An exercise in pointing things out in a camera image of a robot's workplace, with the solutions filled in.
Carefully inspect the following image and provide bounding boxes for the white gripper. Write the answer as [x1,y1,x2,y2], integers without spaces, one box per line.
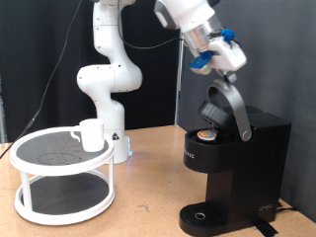
[210,39,248,84]

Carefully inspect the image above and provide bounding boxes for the orange-lid coffee pod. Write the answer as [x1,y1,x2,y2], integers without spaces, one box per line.
[197,128,220,142]

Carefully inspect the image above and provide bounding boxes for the black Keurig coffee machine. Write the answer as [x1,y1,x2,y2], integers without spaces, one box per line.
[179,78,292,237]

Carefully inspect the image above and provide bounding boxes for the white mug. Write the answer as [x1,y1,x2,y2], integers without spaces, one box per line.
[69,118,106,153]

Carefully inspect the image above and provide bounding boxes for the dark gray panel board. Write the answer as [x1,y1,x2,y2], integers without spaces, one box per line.
[179,0,316,223]

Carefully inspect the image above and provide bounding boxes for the black tape strip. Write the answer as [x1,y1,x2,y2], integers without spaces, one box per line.
[253,216,279,237]

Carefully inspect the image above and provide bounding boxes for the white two-tier turntable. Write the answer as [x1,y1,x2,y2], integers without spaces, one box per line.
[9,126,117,226]

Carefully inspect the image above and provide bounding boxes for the black curtain backdrop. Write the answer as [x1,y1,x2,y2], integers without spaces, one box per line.
[0,0,182,144]

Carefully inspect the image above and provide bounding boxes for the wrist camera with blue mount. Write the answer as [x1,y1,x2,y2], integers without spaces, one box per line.
[189,29,241,76]

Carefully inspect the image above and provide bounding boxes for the black power cord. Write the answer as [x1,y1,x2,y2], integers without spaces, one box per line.
[276,200,299,212]

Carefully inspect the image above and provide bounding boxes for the black camera cable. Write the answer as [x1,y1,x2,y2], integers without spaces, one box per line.
[0,0,186,160]

